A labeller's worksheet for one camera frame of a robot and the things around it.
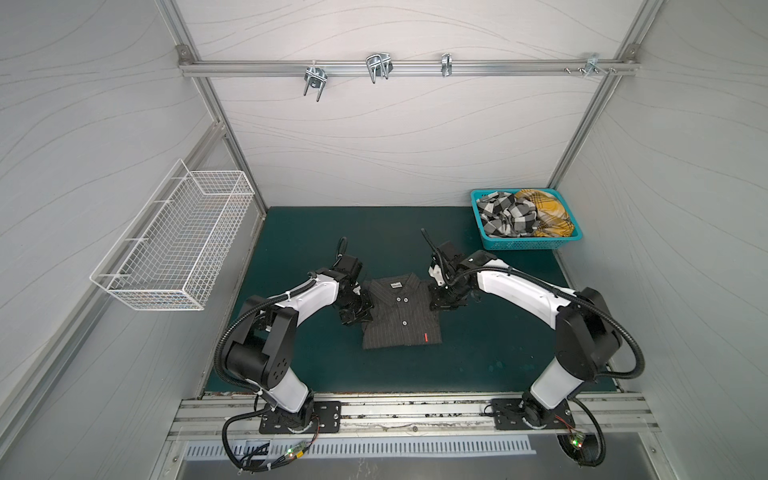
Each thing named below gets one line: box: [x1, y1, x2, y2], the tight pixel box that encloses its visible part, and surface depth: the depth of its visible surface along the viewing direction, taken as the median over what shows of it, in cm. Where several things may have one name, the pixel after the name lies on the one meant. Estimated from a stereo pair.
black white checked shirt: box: [476, 191, 539, 238], surface depth 107 cm
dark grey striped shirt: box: [361, 273, 443, 350], surface depth 88 cm
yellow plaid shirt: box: [515, 189, 575, 237], surface depth 106 cm
